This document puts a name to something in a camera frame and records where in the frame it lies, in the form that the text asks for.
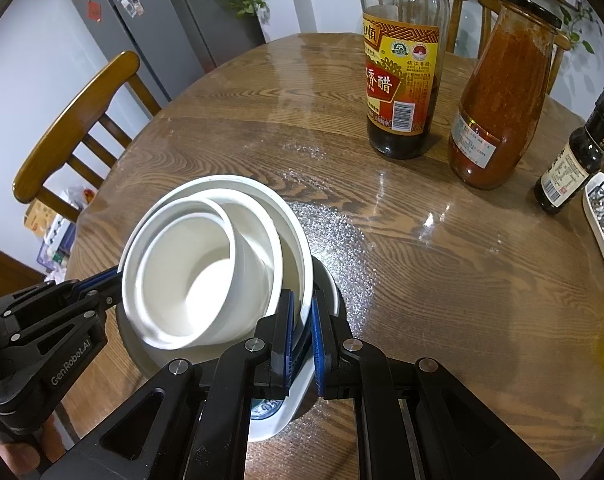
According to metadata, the white plate with blue pattern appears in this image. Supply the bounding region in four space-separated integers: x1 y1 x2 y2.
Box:
118 280 343 444

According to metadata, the medium white bowl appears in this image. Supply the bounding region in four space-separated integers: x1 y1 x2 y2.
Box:
121 187 283 351

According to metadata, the grey refrigerator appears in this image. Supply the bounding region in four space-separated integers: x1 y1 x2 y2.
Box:
59 0 268 104

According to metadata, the white oval dish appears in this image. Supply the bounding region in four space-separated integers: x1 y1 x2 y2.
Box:
582 171 604 284

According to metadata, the large white bowl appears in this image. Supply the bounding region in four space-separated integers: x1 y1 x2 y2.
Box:
126 174 315 363

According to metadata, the small vine plant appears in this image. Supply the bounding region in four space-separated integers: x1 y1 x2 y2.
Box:
560 4 598 57

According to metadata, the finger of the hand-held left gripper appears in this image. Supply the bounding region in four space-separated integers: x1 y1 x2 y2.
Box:
0 266 125 319
0 287 123 357

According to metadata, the wooden chair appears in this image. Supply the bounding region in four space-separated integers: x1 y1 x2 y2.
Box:
359 0 472 56
12 50 163 224
476 0 572 97

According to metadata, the vinegar bottle with yellow label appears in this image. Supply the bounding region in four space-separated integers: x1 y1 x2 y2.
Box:
360 0 453 161

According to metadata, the small white bowl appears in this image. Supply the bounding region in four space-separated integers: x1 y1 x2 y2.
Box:
134 197 239 341

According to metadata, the stack of flat boxes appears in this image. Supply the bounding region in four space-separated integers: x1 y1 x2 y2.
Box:
35 215 78 281

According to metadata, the small dark sauce bottle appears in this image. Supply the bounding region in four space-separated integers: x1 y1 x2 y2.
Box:
534 87 604 216

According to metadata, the person's left hand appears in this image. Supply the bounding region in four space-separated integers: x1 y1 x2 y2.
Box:
0 402 66 477

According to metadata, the red chili sauce jar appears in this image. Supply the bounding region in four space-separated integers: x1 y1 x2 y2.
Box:
447 0 564 191

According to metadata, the brown cardboard box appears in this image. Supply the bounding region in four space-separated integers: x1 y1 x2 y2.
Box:
23 198 63 231

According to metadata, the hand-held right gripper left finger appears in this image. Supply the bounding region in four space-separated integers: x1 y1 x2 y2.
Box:
62 290 297 480

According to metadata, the white plastic bag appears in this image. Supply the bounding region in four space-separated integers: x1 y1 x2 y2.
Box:
57 185 99 211

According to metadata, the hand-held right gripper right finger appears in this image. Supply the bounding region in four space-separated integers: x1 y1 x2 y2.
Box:
310 295 575 480

